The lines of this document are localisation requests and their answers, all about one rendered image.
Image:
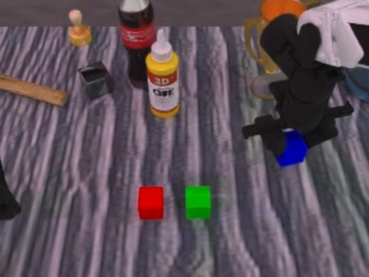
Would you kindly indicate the blue cube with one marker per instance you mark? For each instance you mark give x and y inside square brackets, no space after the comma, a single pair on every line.
[294,151]

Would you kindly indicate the green cube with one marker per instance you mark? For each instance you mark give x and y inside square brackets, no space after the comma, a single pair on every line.
[197,202]

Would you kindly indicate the red cube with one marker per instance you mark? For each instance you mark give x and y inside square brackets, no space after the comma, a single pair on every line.
[150,202]

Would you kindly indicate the blue object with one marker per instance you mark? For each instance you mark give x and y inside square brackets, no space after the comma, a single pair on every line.
[359,85]

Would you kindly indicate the orange transparent pitcher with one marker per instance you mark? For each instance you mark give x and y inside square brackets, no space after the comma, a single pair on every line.
[281,7]

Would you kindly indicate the yellow glue bottle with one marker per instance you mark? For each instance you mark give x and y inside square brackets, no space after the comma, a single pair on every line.
[162,72]

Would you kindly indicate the cola bottle with red label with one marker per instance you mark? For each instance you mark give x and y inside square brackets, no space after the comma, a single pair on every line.
[135,34]

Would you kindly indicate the black cube cup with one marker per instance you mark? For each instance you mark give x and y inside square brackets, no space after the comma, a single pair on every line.
[96,83]

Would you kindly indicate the wooden stamp with knob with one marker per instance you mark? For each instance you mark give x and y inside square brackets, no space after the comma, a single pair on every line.
[78,34]

